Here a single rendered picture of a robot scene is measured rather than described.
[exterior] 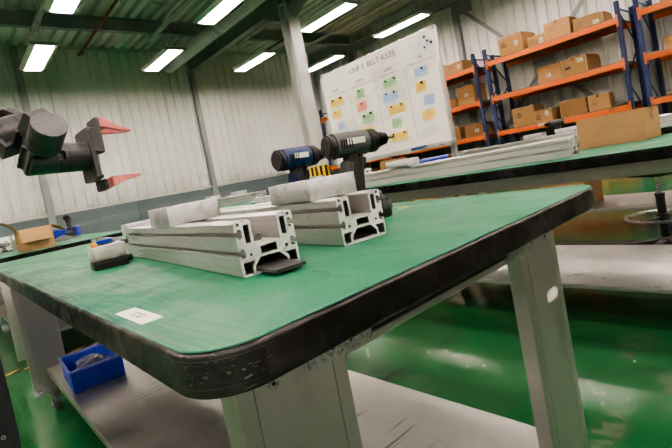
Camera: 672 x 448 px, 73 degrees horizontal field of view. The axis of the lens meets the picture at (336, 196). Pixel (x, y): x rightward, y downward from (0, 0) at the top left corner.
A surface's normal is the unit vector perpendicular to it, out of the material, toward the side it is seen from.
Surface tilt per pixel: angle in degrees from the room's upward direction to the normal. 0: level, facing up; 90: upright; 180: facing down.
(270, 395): 90
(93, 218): 90
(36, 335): 90
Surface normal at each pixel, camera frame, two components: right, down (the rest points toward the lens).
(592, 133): -0.80, 0.17
